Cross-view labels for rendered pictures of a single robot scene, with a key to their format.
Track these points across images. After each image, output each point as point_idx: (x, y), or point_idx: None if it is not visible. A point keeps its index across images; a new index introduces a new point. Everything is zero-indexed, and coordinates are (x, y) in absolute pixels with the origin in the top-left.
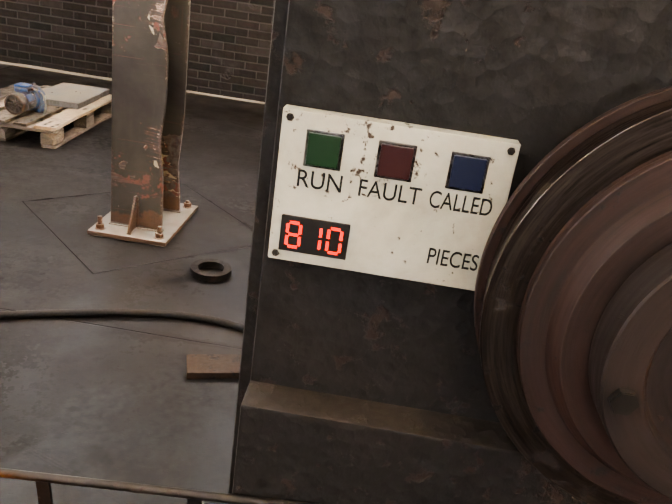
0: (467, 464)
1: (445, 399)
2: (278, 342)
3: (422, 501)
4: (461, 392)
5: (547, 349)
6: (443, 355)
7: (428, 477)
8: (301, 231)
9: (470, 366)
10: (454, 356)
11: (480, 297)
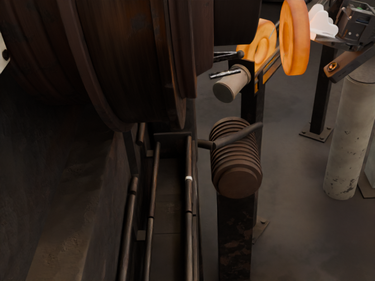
0: (106, 214)
1: (40, 208)
2: None
3: (110, 279)
4: (41, 186)
5: (193, 6)
6: (16, 174)
7: (105, 260)
8: None
9: (30, 156)
10: (20, 163)
11: (81, 36)
